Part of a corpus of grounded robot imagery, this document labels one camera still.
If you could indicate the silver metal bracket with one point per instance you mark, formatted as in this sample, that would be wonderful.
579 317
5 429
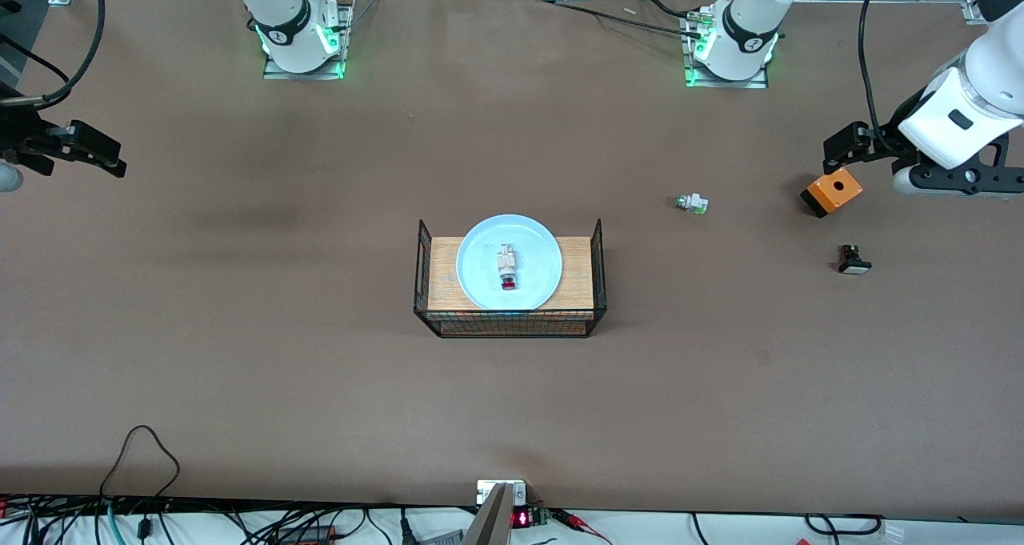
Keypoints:
486 490

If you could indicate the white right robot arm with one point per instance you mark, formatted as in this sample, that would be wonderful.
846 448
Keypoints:
292 25

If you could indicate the black power adapter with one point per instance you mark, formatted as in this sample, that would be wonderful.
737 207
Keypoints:
308 534

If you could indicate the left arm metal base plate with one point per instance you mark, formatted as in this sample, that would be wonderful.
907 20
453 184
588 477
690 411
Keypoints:
694 77

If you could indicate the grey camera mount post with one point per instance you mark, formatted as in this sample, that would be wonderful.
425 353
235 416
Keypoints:
490 525

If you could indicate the red push button switch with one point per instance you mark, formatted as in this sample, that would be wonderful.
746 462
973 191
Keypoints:
508 269

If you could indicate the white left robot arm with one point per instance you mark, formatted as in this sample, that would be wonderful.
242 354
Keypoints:
752 33

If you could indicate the orange button enclosure box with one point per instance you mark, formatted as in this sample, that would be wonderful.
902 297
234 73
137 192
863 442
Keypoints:
836 189

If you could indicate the red probe lead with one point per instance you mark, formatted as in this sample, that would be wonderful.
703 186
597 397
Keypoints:
580 522

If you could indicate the red digit display module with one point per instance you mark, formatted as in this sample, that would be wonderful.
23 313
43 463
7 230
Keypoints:
522 518

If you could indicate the light blue round plate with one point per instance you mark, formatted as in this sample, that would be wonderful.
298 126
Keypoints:
480 273

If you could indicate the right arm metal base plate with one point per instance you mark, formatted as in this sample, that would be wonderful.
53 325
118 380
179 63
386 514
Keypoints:
346 33

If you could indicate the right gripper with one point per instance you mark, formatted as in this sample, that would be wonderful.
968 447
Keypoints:
24 135

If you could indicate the green push button switch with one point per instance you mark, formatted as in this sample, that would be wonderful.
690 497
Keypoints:
693 203

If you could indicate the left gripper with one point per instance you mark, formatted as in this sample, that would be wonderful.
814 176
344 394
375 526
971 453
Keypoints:
878 144

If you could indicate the black white square push button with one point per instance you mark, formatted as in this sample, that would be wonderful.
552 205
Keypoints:
854 262

